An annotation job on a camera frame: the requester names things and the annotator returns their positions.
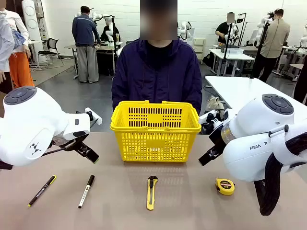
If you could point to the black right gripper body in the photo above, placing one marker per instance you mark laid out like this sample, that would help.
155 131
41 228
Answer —
218 140

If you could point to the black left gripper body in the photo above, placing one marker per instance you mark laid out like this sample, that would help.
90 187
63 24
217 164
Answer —
69 142

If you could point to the yellow tape measure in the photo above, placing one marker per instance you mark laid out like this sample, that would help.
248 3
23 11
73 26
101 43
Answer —
225 187

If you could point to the black pen yellow ends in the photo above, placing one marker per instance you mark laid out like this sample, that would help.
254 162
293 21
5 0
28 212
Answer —
42 191

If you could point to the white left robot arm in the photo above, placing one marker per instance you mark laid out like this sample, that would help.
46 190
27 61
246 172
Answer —
36 124

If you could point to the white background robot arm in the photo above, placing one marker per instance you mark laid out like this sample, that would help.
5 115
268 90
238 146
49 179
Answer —
185 30

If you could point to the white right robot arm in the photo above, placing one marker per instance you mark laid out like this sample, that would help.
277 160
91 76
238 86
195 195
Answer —
259 134

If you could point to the yellow plastic shopping basket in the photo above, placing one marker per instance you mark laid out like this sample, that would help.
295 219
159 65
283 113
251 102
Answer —
156 143

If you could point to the person in purple jacket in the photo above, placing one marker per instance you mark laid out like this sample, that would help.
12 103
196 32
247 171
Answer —
156 79

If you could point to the person in black t-shirt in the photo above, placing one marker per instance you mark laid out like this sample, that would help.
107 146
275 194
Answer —
223 30

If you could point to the person in beige shirt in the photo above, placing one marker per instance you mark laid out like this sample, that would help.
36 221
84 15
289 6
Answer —
274 40

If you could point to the beige cloth bag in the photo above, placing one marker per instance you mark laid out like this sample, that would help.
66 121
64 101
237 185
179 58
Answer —
214 104

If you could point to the white marker black cap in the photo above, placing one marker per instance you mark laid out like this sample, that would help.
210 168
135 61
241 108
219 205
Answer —
86 191

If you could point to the large white table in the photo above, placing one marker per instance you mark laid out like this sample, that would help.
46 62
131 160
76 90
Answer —
239 88

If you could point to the yellow black utility knife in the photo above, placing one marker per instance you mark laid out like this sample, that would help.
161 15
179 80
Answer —
151 191

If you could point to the black bag on floor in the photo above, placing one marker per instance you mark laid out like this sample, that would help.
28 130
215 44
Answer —
208 60

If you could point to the white desk grey legs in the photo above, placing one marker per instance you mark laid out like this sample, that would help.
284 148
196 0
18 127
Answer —
231 56

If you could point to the mannequin with orange pants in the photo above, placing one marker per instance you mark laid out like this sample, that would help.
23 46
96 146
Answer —
20 64

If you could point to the black tripod stand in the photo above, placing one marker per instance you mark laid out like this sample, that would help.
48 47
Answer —
227 48
260 48

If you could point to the white drawer cabinet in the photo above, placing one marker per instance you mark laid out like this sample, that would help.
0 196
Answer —
199 46

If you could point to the black mesh office chair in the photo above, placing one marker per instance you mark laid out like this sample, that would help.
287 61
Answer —
51 46

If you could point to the grey workbench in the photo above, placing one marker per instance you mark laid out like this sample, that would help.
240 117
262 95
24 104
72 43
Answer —
105 49

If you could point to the man in blue jacket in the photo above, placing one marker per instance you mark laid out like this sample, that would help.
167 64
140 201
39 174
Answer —
84 36

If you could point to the mannequin in light blue shirt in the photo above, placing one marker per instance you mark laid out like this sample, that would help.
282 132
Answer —
4 48

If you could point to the white black background robot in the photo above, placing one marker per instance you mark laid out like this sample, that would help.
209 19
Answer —
109 30

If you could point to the white tower air conditioner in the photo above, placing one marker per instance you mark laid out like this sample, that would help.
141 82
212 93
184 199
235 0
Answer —
30 19

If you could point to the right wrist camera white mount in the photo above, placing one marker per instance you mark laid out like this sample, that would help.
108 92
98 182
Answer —
211 118

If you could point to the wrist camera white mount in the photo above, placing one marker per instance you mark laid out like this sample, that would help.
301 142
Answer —
95 119
211 118

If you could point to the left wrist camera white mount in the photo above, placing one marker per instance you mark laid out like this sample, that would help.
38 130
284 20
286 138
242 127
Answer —
95 119

